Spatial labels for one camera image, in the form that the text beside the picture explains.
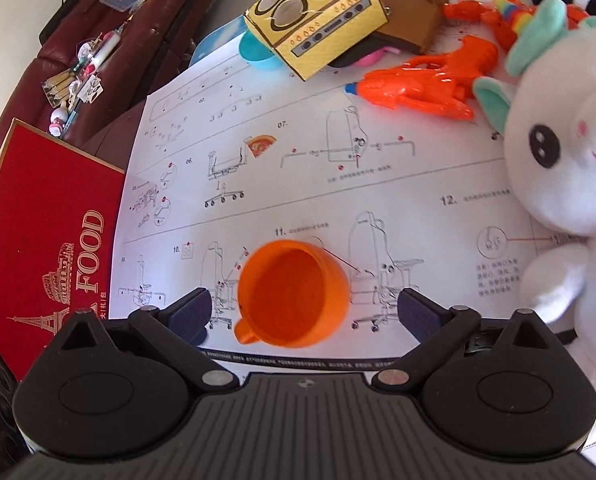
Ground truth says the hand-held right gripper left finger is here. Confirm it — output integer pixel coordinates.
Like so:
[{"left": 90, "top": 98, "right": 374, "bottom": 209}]
[{"left": 59, "top": 286, "right": 242, "bottom": 391}]

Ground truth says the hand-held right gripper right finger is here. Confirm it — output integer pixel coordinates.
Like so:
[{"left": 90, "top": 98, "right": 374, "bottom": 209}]
[{"left": 372, "top": 286, "right": 565, "bottom": 392}]

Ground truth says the orange plastic cup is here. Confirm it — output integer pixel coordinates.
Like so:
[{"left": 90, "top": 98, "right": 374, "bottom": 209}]
[{"left": 233, "top": 240, "right": 352, "bottom": 349}]

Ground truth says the red cardboard gift box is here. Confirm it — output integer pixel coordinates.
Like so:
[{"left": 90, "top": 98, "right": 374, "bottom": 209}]
[{"left": 0, "top": 117, "right": 127, "bottom": 382}]

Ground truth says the white paper instruction sheet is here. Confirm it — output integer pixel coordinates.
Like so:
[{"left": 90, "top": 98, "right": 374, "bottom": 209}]
[{"left": 110, "top": 0, "right": 596, "bottom": 480}]

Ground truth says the small pizza slice piece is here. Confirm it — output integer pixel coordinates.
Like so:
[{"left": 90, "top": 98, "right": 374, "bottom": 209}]
[{"left": 244, "top": 135, "right": 278, "bottom": 157}]

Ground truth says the white unicorn plush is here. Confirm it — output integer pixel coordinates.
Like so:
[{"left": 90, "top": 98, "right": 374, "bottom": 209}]
[{"left": 472, "top": 0, "right": 596, "bottom": 457}]

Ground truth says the orange toy water gun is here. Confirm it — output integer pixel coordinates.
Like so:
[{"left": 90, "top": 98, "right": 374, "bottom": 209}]
[{"left": 345, "top": 35, "right": 500, "bottom": 121}]

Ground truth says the small white doll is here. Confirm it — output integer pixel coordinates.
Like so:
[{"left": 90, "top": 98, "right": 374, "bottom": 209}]
[{"left": 48, "top": 105, "right": 75, "bottom": 139}]

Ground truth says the pink plastic plate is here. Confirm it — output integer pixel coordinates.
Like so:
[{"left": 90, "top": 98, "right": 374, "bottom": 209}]
[{"left": 352, "top": 46, "right": 405, "bottom": 69}]

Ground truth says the teal plastic bowl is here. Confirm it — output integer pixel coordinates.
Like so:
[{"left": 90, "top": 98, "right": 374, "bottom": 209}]
[{"left": 238, "top": 30, "right": 285, "bottom": 72}]

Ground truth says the brown leather sofa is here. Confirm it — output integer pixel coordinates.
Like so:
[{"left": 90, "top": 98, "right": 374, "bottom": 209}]
[{"left": 0, "top": 0, "right": 260, "bottom": 187}]

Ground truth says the white pen toy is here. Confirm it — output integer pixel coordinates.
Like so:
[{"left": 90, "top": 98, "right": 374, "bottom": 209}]
[{"left": 78, "top": 30, "right": 125, "bottom": 77}]

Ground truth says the brown cardboard piece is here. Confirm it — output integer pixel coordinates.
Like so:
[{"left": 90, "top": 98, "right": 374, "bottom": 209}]
[{"left": 328, "top": 0, "right": 450, "bottom": 69}]

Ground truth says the yellow cardboard toy stove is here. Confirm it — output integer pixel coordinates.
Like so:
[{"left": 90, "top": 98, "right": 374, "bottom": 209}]
[{"left": 243, "top": 0, "right": 390, "bottom": 83}]

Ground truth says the orange toy lobster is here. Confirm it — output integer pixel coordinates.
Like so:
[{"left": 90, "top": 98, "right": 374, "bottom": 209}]
[{"left": 442, "top": 0, "right": 590, "bottom": 52}]

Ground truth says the black bag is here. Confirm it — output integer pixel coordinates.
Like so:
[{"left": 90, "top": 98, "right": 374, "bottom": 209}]
[{"left": 39, "top": 0, "right": 102, "bottom": 47}]

